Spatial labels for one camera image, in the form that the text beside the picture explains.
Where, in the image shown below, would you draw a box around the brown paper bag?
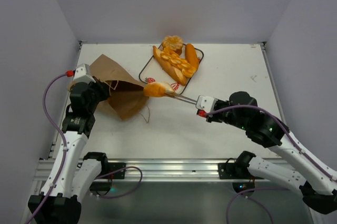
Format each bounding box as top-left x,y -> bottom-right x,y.
68,54 -> 151,124

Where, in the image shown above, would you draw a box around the fake croissant bread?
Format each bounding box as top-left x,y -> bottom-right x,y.
143,82 -> 176,98

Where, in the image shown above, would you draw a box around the fake braided bread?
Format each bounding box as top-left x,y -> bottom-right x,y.
160,47 -> 196,78

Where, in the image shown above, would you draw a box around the metal tongs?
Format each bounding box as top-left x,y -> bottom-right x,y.
165,91 -> 197,105

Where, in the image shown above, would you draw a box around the fake baguette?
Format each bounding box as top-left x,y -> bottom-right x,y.
153,46 -> 187,86

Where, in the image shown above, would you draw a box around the orange fake bread roll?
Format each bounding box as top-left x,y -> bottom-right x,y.
185,44 -> 199,70

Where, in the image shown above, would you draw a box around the round fake bread bun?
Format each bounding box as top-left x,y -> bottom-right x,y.
162,35 -> 184,55

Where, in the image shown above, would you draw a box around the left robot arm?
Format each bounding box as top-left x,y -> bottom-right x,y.
27,77 -> 110,223

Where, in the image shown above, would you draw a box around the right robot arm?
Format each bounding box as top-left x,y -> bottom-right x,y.
197,91 -> 336,215

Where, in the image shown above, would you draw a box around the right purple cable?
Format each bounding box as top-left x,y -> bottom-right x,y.
199,104 -> 337,224

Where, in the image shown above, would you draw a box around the purple cable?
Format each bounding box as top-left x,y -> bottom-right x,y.
15,69 -> 143,224
199,104 -> 337,224

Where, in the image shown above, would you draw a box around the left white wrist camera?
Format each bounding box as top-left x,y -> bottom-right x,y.
73,64 -> 96,84

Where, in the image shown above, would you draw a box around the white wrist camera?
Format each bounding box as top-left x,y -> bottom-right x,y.
73,64 -> 96,84
195,95 -> 217,117

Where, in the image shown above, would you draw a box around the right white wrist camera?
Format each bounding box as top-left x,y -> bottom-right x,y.
195,95 -> 217,117

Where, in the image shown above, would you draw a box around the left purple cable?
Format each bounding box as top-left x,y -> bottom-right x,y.
15,69 -> 143,224

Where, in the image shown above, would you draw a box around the aluminium rail frame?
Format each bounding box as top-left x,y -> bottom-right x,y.
34,157 -> 309,183

